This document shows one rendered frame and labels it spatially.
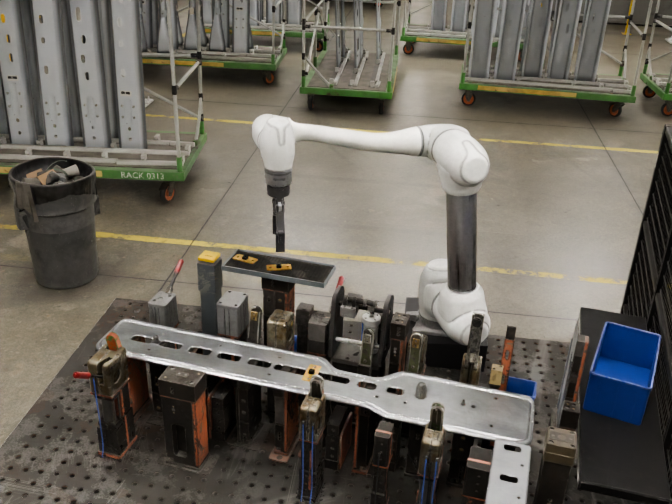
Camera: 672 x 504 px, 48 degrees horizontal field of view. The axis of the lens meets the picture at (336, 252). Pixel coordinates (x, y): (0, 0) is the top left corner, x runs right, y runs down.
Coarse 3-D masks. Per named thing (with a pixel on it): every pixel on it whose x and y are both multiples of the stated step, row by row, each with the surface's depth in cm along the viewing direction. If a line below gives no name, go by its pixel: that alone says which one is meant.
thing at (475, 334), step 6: (474, 312) 226; (474, 318) 222; (480, 318) 225; (474, 324) 222; (480, 324) 222; (474, 330) 227; (480, 330) 225; (474, 336) 227; (480, 336) 226; (468, 342) 228; (474, 342) 228; (480, 342) 227; (468, 348) 228; (474, 348) 229; (468, 354) 229; (474, 366) 229
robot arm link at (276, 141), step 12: (276, 120) 233; (288, 120) 236; (264, 132) 234; (276, 132) 232; (288, 132) 233; (264, 144) 235; (276, 144) 233; (288, 144) 234; (264, 156) 237; (276, 156) 235; (288, 156) 236; (276, 168) 237; (288, 168) 239
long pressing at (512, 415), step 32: (128, 320) 254; (128, 352) 239; (160, 352) 239; (192, 352) 240; (224, 352) 240; (256, 352) 241; (288, 352) 241; (256, 384) 228; (288, 384) 227; (352, 384) 228; (384, 384) 228; (416, 384) 229; (448, 384) 229; (384, 416) 216; (416, 416) 215; (448, 416) 216; (480, 416) 216; (512, 416) 217
